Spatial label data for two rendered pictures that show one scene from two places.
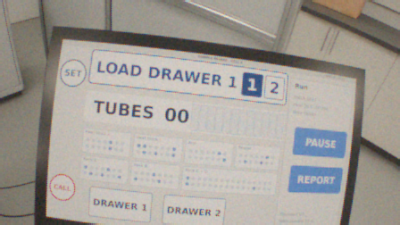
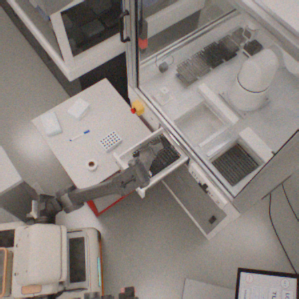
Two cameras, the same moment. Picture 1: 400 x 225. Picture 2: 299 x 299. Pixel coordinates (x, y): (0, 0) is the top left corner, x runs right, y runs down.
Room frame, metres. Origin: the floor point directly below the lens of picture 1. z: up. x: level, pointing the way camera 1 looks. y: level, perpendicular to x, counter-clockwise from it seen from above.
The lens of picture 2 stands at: (-0.23, -0.07, 2.60)
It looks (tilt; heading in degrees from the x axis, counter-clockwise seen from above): 65 degrees down; 108
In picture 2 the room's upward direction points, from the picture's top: 3 degrees clockwise
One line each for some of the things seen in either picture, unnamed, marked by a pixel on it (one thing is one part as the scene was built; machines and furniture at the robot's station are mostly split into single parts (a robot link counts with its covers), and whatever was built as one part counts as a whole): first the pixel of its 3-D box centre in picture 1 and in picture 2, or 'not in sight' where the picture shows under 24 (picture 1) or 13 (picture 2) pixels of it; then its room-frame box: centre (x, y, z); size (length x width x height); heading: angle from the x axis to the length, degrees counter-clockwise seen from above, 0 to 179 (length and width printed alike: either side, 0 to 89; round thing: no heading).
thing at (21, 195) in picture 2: not in sight; (13, 193); (-1.32, 0.23, 0.38); 0.30 x 0.30 x 0.76; 57
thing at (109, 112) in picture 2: not in sight; (101, 155); (-0.86, 0.73, 0.38); 0.62 x 0.58 x 0.76; 147
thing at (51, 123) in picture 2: not in sight; (51, 123); (-1.13, 0.67, 0.78); 0.15 x 0.10 x 0.04; 134
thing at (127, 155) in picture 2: not in sight; (157, 155); (-0.41, 0.67, 0.86); 0.40 x 0.26 x 0.06; 57
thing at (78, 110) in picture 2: not in sight; (79, 109); (-1.01, 0.83, 0.79); 0.13 x 0.09 x 0.05; 77
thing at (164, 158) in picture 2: not in sight; (156, 156); (-0.42, 0.66, 0.87); 0.22 x 0.18 x 0.06; 57
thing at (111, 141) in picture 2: not in sight; (110, 141); (-0.73, 0.69, 0.78); 0.12 x 0.08 x 0.04; 60
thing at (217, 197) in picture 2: not in sight; (207, 185); (-0.09, 0.59, 0.87); 0.29 x 0.02 x 0.11; 147
